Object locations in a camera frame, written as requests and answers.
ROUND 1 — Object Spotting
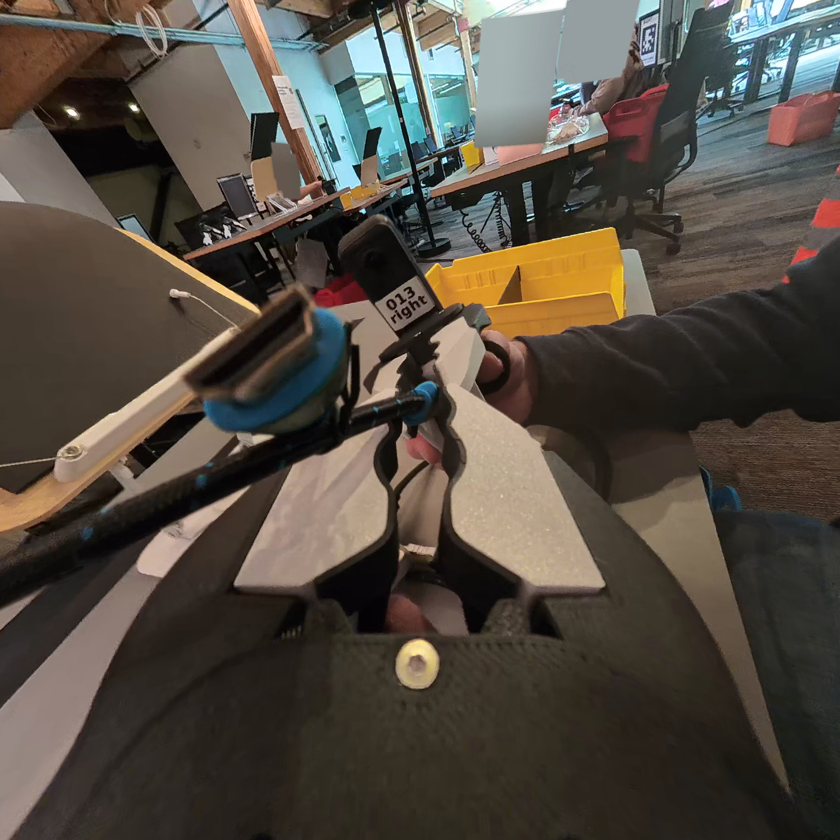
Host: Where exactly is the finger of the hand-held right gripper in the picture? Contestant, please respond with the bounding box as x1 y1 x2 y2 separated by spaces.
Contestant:
363 356 419 396
425 322 487 399

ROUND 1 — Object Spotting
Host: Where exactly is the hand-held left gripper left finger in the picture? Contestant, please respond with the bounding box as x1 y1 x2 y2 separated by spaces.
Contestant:
233 420 403 634

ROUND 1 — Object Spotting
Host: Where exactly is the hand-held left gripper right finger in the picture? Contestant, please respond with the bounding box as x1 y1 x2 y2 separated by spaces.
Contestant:
436 382 606 635

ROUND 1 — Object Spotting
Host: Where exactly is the looped braided HDMI cable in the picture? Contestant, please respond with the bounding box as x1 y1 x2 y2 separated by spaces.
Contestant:
0 283 441 608

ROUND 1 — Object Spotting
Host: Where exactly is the person's right forearm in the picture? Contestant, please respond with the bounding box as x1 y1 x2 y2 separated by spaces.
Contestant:
518 233 840 434

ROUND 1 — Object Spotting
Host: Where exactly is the person's right hand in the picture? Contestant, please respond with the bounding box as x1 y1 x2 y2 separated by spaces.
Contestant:
403 328 538 464

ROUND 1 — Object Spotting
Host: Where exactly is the person's left hand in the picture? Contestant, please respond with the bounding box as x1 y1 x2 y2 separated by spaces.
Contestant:
386 592 437 636

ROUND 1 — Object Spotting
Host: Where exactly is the yellow plastic bin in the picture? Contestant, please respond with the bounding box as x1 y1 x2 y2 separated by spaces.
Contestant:
425 226 627 342

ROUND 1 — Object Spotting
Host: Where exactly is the grey hanging paper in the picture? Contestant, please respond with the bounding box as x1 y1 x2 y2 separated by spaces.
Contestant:
295 236 329 290

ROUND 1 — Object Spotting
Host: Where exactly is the white folding stand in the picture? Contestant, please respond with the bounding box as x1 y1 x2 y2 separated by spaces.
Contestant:
110 453 290 580

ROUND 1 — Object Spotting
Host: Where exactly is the long wooden desk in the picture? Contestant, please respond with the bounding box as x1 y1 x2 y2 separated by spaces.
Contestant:
184 187 349 303
430 113 610 247

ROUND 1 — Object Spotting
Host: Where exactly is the blue plastic piece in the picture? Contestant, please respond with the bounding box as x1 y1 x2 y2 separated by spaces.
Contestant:
699 465 744 514

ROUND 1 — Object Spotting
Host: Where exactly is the black pole stand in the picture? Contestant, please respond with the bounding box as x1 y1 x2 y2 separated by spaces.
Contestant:
371 0 454 258

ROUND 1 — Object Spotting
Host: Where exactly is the grey monitor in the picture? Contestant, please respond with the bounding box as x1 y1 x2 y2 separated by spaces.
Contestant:
217 172 258 221

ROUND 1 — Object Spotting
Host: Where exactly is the clear plastic bag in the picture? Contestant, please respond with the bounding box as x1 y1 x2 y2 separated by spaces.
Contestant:
548 108 592 145

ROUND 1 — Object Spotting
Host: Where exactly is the white paper sign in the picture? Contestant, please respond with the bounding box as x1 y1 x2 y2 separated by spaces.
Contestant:
271 74 307 130

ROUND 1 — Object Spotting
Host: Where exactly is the red jacket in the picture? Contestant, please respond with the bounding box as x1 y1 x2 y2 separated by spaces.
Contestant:
602 84 670 165

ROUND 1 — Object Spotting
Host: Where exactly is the person's jeans leg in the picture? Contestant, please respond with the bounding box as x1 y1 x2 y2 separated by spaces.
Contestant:
712 508 840 840

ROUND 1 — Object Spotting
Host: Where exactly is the wooden-edged black board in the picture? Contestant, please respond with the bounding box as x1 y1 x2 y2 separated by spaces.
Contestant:
0 202 260 532

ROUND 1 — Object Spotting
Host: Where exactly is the wooden pillar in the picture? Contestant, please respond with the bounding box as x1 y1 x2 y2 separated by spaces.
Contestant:
226 0 326 188

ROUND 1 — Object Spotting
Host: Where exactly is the black office chair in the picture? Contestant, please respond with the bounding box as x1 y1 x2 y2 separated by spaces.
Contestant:
620 3 736 256

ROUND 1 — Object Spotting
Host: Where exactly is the coral bag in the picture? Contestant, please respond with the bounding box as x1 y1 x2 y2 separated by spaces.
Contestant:
768 91 840 148

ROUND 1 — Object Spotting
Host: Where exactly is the ceiling pipe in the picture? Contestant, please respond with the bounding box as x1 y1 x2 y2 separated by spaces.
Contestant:
0 12 326 50

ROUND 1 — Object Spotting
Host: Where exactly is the coiled black cord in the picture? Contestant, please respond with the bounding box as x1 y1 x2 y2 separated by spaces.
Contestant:
459 200 493 253

